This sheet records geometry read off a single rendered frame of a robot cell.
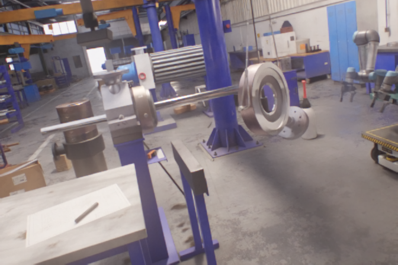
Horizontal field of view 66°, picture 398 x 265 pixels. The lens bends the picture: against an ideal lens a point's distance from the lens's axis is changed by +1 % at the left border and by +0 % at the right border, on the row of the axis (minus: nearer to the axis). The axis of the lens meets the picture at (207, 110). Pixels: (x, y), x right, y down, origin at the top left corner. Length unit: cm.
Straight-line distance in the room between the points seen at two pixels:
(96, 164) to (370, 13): 582
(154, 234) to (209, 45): 249
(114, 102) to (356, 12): 565
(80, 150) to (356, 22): 559
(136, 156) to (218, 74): 220
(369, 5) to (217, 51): 399
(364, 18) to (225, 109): 395
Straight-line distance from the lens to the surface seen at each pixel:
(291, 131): 180
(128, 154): 214
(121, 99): 221
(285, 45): 917
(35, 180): 420
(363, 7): 710
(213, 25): 404
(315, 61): 830
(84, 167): 385
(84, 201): 166
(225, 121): 418
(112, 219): 142
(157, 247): 247
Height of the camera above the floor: 153
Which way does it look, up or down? 13 degrees down
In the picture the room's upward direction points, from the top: 10 degrees counter-clockwise
